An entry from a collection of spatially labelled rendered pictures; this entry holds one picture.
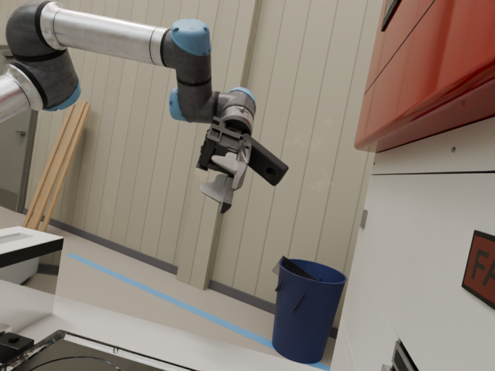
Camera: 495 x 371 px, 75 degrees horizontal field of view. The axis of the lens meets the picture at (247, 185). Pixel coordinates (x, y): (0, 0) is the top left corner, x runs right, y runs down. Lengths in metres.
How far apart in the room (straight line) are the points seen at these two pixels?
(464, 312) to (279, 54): 2.71
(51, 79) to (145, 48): 0.29
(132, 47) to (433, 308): 0.66
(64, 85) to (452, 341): 0.90
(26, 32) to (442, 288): 0.86
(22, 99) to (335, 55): 2.25
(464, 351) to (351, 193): 2.24
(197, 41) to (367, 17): 2.24
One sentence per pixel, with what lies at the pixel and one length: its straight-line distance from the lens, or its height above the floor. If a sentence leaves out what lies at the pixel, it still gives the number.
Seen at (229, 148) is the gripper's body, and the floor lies 1.17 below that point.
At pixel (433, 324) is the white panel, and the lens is 0.37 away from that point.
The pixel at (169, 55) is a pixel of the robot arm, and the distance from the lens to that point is 0.70.
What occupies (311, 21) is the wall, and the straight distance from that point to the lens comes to 2.93.
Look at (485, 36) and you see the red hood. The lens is 0.27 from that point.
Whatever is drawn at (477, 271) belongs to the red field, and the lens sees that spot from 0.31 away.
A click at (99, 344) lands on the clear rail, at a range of 0.46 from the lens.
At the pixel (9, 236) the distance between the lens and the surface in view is 0.67.
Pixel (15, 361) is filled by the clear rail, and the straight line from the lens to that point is 0.45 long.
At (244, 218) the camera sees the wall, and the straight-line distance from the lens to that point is 2.80.
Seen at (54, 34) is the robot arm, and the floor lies 1.34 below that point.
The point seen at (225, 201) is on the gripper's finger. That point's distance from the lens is 0.55.
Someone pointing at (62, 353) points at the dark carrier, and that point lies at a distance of 0.45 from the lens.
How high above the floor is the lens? 1.14
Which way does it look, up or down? 3 degrees down
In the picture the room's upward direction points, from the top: 10 degrees clockwise
